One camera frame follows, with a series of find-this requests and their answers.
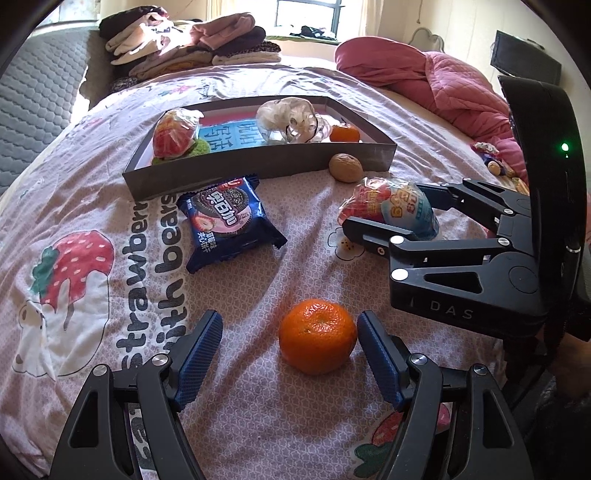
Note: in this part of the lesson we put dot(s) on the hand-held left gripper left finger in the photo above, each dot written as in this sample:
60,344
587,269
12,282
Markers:
201,355

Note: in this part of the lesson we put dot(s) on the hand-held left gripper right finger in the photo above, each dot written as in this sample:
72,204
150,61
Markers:
378,355

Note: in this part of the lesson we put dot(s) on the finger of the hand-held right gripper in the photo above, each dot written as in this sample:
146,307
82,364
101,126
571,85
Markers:
443,249
489,201

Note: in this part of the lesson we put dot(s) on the blue and white toy egg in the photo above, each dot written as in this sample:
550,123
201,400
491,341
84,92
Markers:
397,207

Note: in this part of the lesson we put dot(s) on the mandarin orange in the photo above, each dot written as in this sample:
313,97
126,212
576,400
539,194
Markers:
318,337

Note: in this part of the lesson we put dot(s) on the walnut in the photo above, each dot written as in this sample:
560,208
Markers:
346,168

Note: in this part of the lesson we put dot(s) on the blue cookie packet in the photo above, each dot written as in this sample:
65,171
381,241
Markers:
226,221

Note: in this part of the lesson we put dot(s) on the orange with stem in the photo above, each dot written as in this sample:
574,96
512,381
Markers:
344,134

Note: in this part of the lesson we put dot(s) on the grey cardboard box lid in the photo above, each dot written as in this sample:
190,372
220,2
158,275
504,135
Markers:
300,161

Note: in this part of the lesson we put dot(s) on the white plastic bag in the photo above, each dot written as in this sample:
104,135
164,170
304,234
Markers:
286,115

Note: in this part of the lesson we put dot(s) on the red toy egg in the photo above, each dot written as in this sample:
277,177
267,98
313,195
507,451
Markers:
173,136

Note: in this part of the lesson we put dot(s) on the yellow packet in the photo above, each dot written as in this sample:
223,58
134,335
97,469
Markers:
519,185

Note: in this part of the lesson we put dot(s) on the small doll toy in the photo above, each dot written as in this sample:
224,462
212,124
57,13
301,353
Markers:
489,159

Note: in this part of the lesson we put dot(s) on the pink quilt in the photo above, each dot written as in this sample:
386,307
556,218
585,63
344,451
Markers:
461,87

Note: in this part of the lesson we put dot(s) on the black television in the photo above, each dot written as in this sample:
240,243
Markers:
526,60

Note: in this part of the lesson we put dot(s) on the pink pillow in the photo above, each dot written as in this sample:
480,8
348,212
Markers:
378,62

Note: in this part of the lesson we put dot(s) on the strawberry printed bed sheet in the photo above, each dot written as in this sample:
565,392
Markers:
92,184

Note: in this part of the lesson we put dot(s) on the pink and blue book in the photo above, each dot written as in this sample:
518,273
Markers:
235,134

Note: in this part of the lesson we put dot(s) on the dark clothes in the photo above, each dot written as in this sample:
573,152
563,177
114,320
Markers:
314,31

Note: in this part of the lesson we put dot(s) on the green sill cushion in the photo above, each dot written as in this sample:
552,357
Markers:
277,39

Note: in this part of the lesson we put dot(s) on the window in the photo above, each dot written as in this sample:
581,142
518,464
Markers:
304,3

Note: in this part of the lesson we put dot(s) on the pile of folded clothes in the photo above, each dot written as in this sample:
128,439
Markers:
184,50

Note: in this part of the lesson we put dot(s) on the grey quilted headboard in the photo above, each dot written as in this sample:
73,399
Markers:
37,92

